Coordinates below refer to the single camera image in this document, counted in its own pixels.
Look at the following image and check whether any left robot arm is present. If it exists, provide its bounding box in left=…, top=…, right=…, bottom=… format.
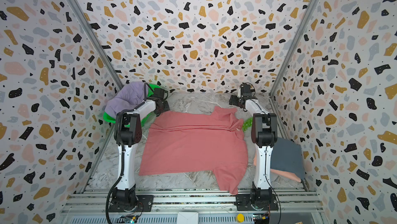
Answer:
left=106, top=83, right=170, bottom=211

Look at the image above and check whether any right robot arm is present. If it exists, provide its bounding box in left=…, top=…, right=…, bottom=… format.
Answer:
left=229, top=82, right=278, bottom=210

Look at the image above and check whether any green plastic basket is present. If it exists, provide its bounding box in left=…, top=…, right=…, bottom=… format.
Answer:
left=103, top=84, right=160, bottom=126

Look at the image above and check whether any lavender t-shirt in basket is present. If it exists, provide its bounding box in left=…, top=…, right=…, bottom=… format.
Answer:
left=105, top=81, right=148, bottom=119

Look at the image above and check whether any green plastic grape bunch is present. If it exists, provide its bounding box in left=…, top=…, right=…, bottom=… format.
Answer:
left=242, top=117, right=253, bottom=132

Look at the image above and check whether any folded dark grey t-shirt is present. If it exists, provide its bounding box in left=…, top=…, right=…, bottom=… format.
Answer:
left=270, top=137, right=304, bottom=171

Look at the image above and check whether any folded salmon pink t-shirt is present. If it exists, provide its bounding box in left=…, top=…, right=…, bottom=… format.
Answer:
left=253, top=153, right=305, bottom=186

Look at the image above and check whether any yellow round button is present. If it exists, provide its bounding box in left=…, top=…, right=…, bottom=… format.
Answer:
left=236, top=214, right=245, bottom=223

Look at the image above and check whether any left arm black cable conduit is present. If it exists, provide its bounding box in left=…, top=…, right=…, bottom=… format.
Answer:
left=104, top=82, right=156, bottom=224

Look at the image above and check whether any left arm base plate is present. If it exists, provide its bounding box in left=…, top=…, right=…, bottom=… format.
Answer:
left=108, top=195, right=154, bottom=213

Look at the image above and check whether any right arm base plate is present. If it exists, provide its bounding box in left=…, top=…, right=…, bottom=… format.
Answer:
left=234, top=194, right=279, bottom=211

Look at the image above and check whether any white box on rail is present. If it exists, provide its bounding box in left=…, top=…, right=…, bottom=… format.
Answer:
left=177, top=212, right=199, bottom=224

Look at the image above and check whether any left aluminium corner post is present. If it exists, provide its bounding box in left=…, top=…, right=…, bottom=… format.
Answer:
left=67, top=0, right=124, bottom=90

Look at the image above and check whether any aluminium corner post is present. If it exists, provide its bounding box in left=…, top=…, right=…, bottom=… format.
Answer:
left=67, top=0, right=124, bottom=90
left=269, top=0, right=329, bottom=97

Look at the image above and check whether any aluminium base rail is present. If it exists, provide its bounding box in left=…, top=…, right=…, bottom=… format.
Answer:
left=59, top=188, right=327, bottom=224

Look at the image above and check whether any right aluminium corner post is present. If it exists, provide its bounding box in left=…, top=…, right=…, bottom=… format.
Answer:
left=269, top=0, right=329, bottom=97

